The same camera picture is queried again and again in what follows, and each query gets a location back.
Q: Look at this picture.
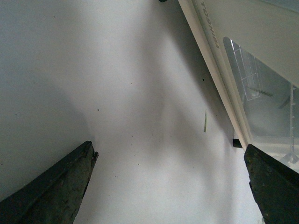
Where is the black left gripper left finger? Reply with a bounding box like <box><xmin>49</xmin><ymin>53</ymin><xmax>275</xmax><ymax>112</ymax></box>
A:
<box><xmin>0</xmin><ymin>141</ymin><xmax>99</xmax><ymax>224</ymax></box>

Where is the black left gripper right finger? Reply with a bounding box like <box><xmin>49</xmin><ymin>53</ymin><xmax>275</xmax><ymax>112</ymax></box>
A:
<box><xmin>244</xmin><ymin>144</ymin><xmax>299</xmax><ymax>224</ymax></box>

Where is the wire oven rack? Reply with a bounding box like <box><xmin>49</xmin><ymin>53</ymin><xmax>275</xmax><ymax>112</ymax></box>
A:
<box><xmin>223</xmin><ymin>38</ymin><xmax>299</xmax><ymax>144</ymax></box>

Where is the white Toshiba toaster oven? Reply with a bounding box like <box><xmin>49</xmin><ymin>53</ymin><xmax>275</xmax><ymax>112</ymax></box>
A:
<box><xmin>158</xmin><ymin>0</ymin><xmax>299</xmax><ymax>173</ymax></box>

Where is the glass oven door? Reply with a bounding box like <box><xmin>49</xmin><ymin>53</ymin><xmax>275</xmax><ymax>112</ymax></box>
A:
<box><xmin>191</xmin><ymin>0</ymin><xmax>299</xmax><ymax>164</ymax></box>

